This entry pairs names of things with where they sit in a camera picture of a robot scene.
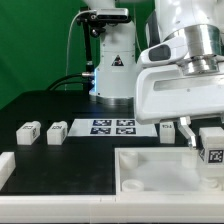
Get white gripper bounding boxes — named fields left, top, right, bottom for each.
left=134, top=37, right=224, bottom=150

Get white square tabletop part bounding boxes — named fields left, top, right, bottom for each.
left=115, top=147, right=224, bottom=199

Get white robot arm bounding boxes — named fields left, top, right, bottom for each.
left=83, top=0, right=224, bottom=148

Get white sheet with markers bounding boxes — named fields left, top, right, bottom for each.
left=69, top=119, right=157, bottom=137

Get white left fence block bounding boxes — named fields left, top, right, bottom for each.
left=0, top=152, right=16, bottom=190

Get black camera stand pole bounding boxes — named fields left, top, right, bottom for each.
left=83, top=23, right=94, bottom=91

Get black base cables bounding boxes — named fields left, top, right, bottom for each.
left=45, top=71, right=96, bottom=92

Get black camera on stand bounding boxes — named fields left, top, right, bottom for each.
left=77, top=8, right=130, bottom=38

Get grey camera cable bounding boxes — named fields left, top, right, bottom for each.
left=64, top=9, right=98, bottom=91

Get white front fence rail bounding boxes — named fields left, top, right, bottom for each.
left=0, top=195, right=224, bottom=223

